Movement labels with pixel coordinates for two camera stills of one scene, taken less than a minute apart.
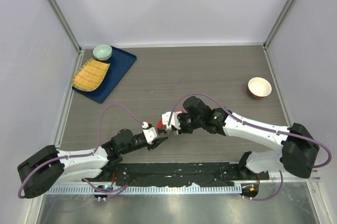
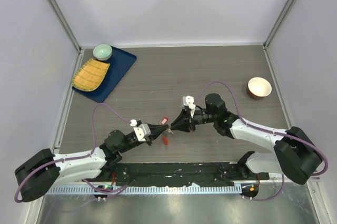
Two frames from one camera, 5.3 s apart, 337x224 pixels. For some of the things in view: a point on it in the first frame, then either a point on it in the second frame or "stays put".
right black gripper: [182, 130] stays put
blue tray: [120, 62] stays put
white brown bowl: [258, 87] stays put
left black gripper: [156, 143] → [156, 130]
